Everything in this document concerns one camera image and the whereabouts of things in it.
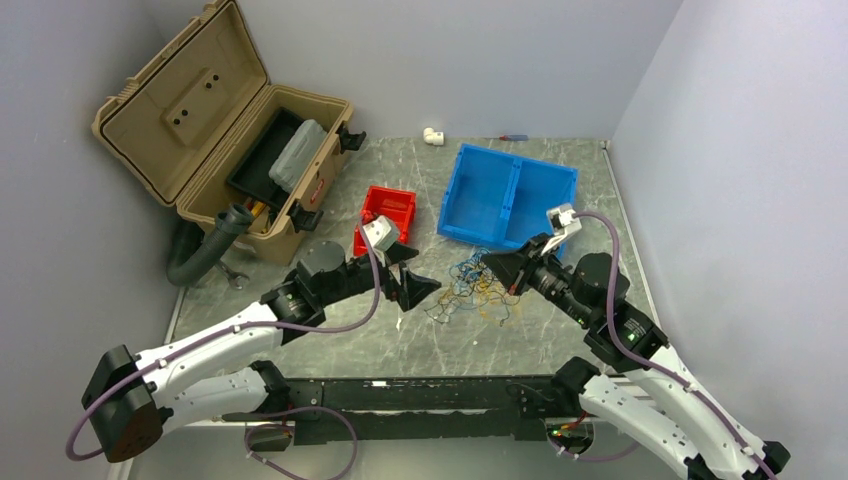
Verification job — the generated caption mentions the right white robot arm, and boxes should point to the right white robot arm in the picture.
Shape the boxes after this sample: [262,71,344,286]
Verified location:
[481,234,791,479]

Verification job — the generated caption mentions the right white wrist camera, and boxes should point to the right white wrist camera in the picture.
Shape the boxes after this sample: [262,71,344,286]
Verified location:
[541,203,582,255]

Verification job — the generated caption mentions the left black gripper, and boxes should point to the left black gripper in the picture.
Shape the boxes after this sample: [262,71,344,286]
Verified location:
[318,240,441,311]

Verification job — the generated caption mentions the aluminium frame rail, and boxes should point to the aluminium frame rail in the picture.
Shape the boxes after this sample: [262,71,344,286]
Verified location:
[105,422,244,479]

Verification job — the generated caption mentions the blue plastic bin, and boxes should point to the blue plastic bin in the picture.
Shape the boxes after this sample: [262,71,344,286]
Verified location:
[437,143,579,251]

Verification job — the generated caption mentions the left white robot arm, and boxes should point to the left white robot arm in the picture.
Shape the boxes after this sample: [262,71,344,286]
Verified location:
[66,242,441,463]

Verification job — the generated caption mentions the white pipe elbow fitting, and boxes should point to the white pipe elbow fitting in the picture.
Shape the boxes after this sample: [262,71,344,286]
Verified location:
[422,127,445,146]

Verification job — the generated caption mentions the black toolbox tray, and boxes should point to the black toolbox tray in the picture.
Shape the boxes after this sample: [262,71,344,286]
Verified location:
[226,108,304,211]

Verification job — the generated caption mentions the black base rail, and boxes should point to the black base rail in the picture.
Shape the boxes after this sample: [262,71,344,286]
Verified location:
[221,376,598,446]

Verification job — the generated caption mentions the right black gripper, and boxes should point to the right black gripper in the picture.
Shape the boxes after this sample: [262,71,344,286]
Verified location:
[480,231,593,325]

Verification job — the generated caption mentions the blue black wires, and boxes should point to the blue black wires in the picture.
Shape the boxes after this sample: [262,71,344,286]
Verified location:
[423,246,525,327]

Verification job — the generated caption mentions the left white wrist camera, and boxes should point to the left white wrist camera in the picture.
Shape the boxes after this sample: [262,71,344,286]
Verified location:
[361,215,400,252]

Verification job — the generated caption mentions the silver wrench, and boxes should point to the silver wrench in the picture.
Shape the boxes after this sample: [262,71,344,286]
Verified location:
[215,260,250,290]

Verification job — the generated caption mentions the yellow wires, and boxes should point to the yellow wires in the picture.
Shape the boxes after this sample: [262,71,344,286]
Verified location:
[437,274,525,327]

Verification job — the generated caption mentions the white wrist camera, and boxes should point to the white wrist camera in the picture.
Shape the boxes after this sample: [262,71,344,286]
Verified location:
[541,203,582,255]
[361,215,400,252]

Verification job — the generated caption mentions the grey plastic case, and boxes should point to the grey plastic case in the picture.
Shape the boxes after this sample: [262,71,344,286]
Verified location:
[269,119,327,193]

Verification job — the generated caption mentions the grey corrugated hose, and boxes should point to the grey corrugated hose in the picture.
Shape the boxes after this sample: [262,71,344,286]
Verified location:
[165,203,254,287]

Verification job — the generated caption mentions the red plastic bin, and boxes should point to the red plastic bin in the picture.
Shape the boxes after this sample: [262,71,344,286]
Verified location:
[353,185,416,257]

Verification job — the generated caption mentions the tan plastic toolbox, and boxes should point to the tan plastic toolbox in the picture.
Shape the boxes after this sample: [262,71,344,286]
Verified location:
[92,1,354,265]

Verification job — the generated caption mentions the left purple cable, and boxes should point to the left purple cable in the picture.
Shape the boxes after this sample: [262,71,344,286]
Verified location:
[64,215,384,464]

